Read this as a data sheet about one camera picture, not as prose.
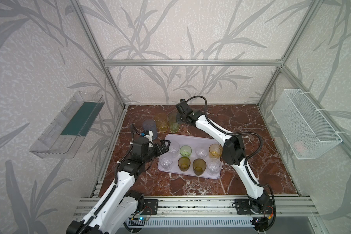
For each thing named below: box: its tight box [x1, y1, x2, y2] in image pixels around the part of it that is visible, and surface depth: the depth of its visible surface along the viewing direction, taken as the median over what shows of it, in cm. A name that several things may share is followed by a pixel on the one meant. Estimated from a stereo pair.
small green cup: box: [179, 144, 193, 158], surface depth 89 cm
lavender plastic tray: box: [157, 133, 222, 180], surface depth 88 cm
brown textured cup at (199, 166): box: [192, 158, 207, 176], surface depth 83 cm
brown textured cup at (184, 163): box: [177, 156, 191, 172], surface depth 86 cm
